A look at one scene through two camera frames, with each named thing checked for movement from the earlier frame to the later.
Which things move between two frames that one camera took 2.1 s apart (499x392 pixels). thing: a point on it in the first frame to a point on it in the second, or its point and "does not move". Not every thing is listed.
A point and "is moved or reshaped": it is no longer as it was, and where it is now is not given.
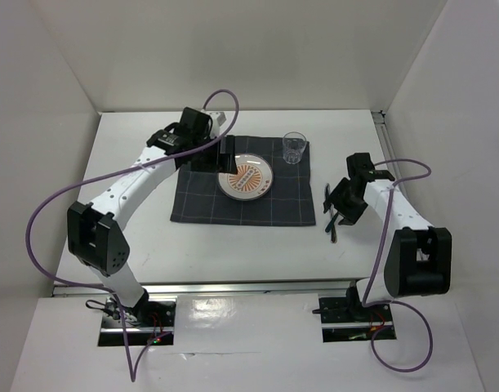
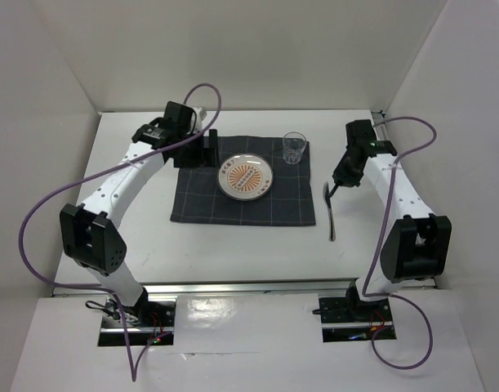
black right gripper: x=350 y=215 to x=339 y=173
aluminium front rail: x=80 y=289 does not move
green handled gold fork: x=330 y=224 is moved or reshaped
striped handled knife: x=333 y=233 does not move
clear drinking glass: x=293 y=144 does not move
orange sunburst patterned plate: x=252 y=181 does not move
